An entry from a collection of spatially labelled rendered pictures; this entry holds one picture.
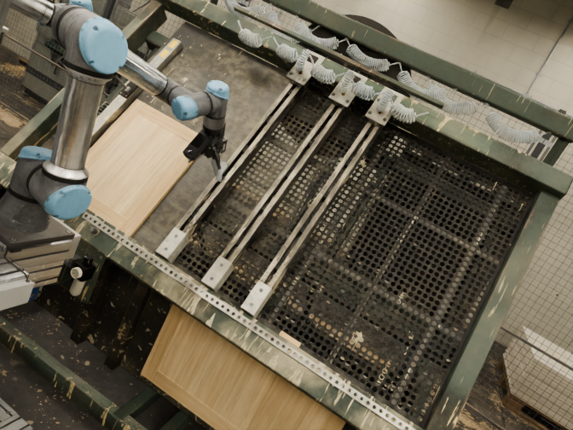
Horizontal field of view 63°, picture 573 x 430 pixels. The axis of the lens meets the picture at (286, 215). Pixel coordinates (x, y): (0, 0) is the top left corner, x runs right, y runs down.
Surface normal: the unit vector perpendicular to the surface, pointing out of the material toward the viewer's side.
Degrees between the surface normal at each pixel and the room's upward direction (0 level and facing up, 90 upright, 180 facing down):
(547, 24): 90
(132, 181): 56
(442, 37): 90
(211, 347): 90
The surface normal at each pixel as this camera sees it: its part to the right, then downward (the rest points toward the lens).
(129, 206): -0.02, -0.40
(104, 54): 0.76, 0.38
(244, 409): -0.32, 0.10
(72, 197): 0.66, 0.61
